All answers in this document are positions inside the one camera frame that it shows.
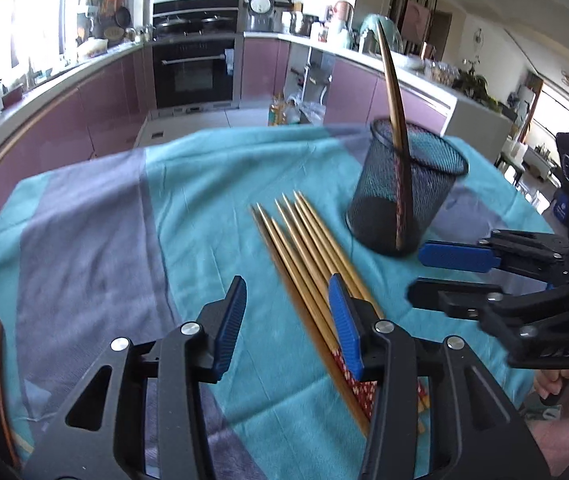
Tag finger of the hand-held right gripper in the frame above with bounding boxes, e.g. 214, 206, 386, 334
418, 229, 569, 275
407, 279, 569, 357

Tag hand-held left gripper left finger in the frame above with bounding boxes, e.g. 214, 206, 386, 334
23, 275, 250, 480

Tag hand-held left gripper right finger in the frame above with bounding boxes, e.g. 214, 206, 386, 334
328, 273, 551, 480

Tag black mesh utensil holder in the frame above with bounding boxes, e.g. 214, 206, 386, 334
345, 117, 470, 258

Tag bundle of wooden chopsticks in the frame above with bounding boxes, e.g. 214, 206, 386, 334
250, 190, 432, 438

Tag red-handled wooden chopstick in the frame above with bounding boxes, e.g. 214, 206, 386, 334
375, 19, 411, 252

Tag person's right hand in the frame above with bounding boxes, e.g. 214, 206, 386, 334
533, 367, 569, 410

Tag teal and grey tablecloth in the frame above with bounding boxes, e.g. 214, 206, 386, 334
0, 122, 560, 480

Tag green potted plant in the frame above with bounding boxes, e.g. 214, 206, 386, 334
454, 60, 502, 111

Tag white kitchen countertop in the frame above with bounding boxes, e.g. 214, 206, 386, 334
0, 30, 512, 161

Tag yellow cooking oil bottle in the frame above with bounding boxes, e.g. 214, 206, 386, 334
268, 94, 287, 127

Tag black stool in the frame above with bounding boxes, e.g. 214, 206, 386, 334
291, 67, 332, 111

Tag pale green dome cover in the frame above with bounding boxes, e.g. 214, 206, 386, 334
361, 14, 405, 56

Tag black built-in oven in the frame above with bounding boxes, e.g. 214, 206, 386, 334
152, 35, 242, 111

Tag purple kitchen cabinets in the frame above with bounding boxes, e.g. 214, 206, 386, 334
0, 35, 450, 241

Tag copper coloured thermos jug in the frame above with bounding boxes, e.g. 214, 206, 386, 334
331, 1, 355, 31

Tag stainless steel pot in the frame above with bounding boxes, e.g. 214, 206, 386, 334
290, 10, 315, 37

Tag black frying pan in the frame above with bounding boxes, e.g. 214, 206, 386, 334
199, 16, 238, 33
156, 17, 198, 36

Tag silver rice cooker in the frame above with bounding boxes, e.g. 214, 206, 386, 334
247, 0, 276, 32

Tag black range hood panel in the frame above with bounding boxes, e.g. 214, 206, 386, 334
153, 0, 242, 19

